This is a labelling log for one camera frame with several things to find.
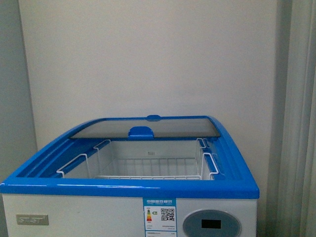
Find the glass sliding freezer lid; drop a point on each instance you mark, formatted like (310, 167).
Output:
(149, 128)

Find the white blue chest freezer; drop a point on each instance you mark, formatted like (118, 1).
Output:
(40, 203)

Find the grey white window curtain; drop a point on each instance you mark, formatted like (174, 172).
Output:
(291, 193)

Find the white wire freezer basket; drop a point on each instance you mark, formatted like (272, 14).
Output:
(144, 160)

